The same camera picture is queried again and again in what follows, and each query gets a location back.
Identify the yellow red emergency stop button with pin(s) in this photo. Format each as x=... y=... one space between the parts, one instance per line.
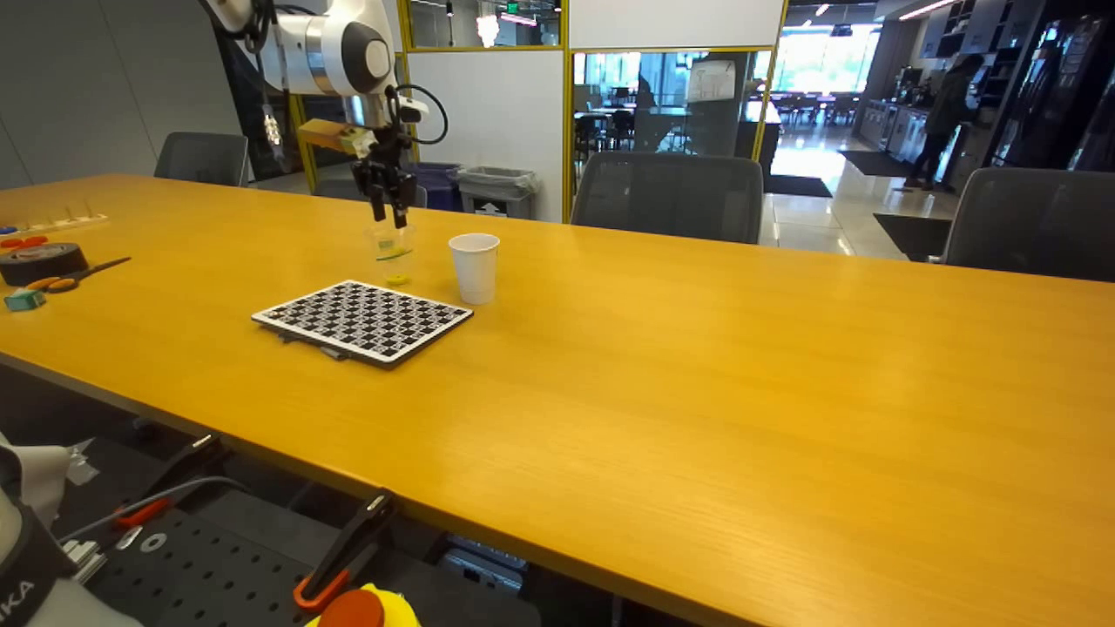
x=360 y=611

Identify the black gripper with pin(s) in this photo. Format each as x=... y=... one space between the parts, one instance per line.
x=387 y=170

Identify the black glass door cabinets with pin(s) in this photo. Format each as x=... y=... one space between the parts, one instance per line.
x=1057 y=94

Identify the dark grey office chair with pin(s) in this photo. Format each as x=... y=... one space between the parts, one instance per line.
x=667 y=198
x=195 y=159
x=1033 y=221

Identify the flat orange object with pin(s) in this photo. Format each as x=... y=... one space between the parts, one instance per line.
x=19 y=243

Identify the clear plastic cup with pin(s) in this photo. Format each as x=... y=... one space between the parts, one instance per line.
x=393 y=264

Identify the black white checkerboard marker board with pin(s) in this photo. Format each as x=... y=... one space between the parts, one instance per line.
x=386 y=334

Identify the small teal object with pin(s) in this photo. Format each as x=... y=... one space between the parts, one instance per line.
x=22 y=300

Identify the person in dark jacket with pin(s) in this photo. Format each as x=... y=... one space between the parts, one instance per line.
x=947 y=116

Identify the grey waste bin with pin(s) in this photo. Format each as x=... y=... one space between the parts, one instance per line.
x=501 y=195

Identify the dark blue waste bin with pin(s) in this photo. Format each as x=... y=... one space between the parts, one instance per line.
x=440 y=188

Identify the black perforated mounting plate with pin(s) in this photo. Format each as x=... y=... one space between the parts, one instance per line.
x=195 y=577

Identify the white paper cup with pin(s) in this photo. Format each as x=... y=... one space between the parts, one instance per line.
x=476 y=275

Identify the yellow framed glass partition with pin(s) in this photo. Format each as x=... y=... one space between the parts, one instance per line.
x=649 y=106

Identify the grey support under board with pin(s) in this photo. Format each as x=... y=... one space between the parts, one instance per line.
x=335 y=349

